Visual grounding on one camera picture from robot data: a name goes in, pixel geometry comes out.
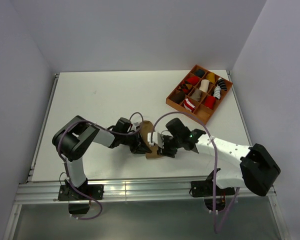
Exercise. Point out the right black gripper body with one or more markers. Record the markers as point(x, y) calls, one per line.
point(171, 145)

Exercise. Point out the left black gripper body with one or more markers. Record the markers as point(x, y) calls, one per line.
point(133, 141)

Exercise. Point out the tan brown sock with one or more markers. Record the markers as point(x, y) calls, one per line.
point(147, 126)

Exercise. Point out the red white striped sock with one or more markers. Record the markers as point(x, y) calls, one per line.
point(188, 105)

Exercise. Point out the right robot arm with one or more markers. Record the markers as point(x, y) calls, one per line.
point(252, 167)

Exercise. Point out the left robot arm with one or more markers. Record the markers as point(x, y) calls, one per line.
point(73, 140)

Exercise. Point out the dark brown rolled sock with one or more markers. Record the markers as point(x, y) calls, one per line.
point(178, 97)

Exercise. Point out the grey brown rolled sock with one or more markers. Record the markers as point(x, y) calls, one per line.
point(196, 95)

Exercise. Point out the red rolled sock lower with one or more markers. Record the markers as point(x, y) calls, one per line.
point(210, 102)

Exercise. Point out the red rolled sock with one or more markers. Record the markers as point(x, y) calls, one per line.
point(210, 102)
point(193, 80)

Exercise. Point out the orange divided sock tray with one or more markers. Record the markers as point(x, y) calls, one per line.
point(201, 112)

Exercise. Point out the argyle patterned rolled sock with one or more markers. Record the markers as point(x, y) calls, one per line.
point(185, 87)

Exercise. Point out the red rolled sock upper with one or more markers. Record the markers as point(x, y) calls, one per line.
point(193, 80)

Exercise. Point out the cream rolled sock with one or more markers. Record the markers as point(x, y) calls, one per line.
point(204, 85)

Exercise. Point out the white grey striped sock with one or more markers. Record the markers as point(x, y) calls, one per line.
point(217, 92)

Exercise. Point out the dark teal rolled sock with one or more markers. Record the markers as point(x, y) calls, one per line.
point(199, 73)

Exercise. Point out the yellow rolled sock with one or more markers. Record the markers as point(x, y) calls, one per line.
point(211, 77)

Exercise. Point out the black white striped sock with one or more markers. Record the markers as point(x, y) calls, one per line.
point(221, 83)

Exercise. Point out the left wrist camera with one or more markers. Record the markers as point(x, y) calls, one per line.
point(136, 126)

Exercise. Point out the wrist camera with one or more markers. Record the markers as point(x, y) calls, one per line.
point(155, 138)
point(136, 126)

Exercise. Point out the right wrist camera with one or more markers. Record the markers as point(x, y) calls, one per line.
point(155, 138)

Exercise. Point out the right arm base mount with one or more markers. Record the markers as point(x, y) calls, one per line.
point(204, 189)

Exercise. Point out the aluminium front rail frame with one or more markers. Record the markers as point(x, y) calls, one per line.
point(118, 190)

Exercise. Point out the right aluminium side rail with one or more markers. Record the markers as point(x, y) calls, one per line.
point(242, 116)

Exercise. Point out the aluminium side rail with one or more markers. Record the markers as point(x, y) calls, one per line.
point(42, 130)
point(242, 116)

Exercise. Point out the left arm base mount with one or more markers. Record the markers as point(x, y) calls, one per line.
point(80, 199)

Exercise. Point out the left aluminium side rail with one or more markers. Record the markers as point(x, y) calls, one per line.
point(42, 130)

